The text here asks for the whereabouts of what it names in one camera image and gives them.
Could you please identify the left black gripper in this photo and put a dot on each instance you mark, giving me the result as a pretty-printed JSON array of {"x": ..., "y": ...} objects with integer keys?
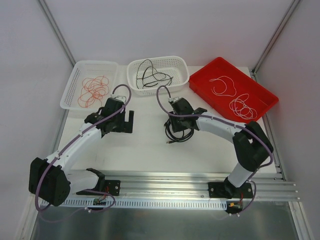
[{"x": 122, "y": 128}]

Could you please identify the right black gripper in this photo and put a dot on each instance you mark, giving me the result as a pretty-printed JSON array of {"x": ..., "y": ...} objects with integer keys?
[{"x": 178, "y": 125}]

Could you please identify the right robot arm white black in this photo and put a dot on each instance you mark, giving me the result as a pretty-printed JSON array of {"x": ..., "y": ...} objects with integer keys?
[{"x": 252, "y": 146}]

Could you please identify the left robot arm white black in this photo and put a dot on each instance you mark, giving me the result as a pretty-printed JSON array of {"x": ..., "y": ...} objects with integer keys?
[{"x": 50, "y": 178}]

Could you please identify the red plastic tray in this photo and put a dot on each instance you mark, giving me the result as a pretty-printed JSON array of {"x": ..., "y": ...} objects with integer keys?
[{"x": 229, "y": 91}]

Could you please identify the white perforated rounded basket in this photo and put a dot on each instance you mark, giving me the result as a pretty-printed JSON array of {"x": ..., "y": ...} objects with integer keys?
[{"x": 144, "y": 76}]

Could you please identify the clear white rectangular basket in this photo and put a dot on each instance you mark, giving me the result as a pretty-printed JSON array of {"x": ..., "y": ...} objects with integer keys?
[{"x": 90, "y": 84}]

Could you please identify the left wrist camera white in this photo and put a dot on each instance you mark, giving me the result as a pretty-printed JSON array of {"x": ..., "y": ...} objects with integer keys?
[{"x": 119, "y": 97}]

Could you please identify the white slotted cable duct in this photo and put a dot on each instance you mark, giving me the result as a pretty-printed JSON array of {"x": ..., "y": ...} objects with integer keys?
[{"x": 133, "y": 203}]

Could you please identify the aluminium mounting rail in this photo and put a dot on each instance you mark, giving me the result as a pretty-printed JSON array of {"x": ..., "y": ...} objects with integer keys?
[{"x": 175, "y": 185}]

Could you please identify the left aluminium frame post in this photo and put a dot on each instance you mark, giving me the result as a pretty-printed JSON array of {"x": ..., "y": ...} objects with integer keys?
[{"x": 56, "y": 30}]

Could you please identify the aluminium frame post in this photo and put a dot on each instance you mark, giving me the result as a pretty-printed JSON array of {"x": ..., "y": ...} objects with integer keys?
[
  {"x": 276, "y": 34},
  {"x": 56, "y": 30}
]

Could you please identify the right aluminium frame post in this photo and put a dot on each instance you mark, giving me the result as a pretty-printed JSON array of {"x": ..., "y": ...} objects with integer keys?
[{"x": 276, "y": 34}]

